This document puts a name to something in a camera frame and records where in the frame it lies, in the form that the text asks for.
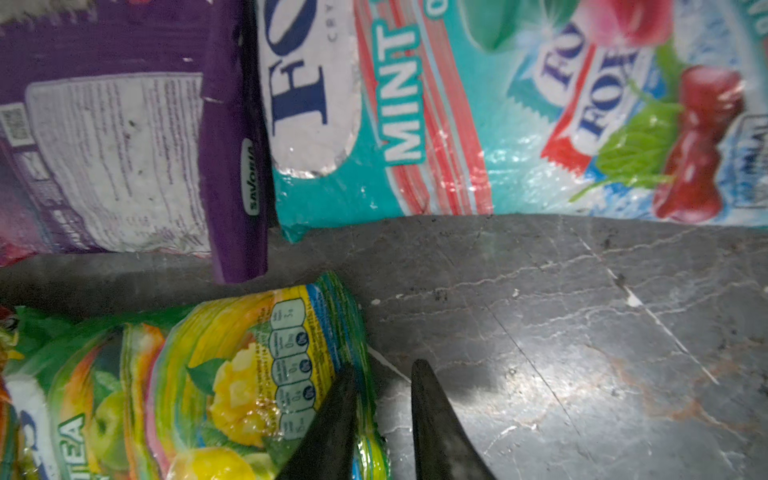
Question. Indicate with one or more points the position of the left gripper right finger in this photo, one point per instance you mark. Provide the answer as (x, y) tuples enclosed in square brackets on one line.
[(442, 449)]

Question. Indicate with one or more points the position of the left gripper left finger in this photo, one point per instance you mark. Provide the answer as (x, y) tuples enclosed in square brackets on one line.
[(327, 449)]

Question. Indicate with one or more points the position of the green apple candy packet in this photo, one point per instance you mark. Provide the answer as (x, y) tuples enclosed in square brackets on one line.
[(223, 389)]

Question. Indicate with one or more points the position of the teal mint candy packet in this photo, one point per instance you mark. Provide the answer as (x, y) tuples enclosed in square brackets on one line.
[(639, 110)]

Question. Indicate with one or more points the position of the purple snack packet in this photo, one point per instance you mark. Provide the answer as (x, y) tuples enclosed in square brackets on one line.
[(125, 129)]

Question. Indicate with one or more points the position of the orange blackcurrant candy packet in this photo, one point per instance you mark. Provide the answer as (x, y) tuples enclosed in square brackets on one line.
[(9, 450)]

